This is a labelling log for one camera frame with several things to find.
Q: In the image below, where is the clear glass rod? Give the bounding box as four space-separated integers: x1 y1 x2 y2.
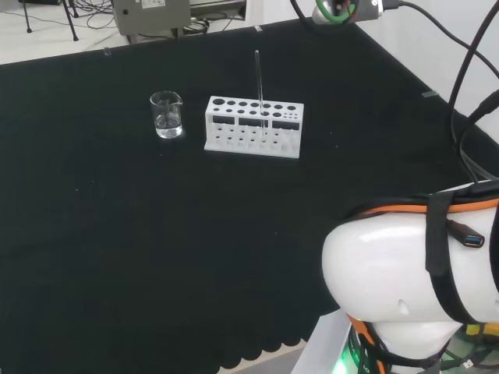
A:
253 49 268 143

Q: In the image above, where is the white test tube rack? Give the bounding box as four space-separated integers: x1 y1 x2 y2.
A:
203 95 306 161

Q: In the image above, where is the clear glass beaker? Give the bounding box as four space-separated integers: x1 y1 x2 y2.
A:
149 90 185 139

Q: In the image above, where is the black bench cloth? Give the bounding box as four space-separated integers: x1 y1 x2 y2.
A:
0 16 499 374

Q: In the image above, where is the grey equipment box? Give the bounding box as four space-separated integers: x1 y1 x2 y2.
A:
111 0 193 37

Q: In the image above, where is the black USB plug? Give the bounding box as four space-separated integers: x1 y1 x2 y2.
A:
446 218 487 249

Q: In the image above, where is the black tripod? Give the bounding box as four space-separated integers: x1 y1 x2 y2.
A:
17 0 81 42

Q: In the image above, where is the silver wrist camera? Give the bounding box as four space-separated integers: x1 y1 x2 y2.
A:
352 0 386 21

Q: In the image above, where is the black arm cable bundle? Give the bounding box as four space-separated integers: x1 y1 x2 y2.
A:
448 0 499 185

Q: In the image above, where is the black camera cable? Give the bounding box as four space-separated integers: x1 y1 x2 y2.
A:
383 0 499 78

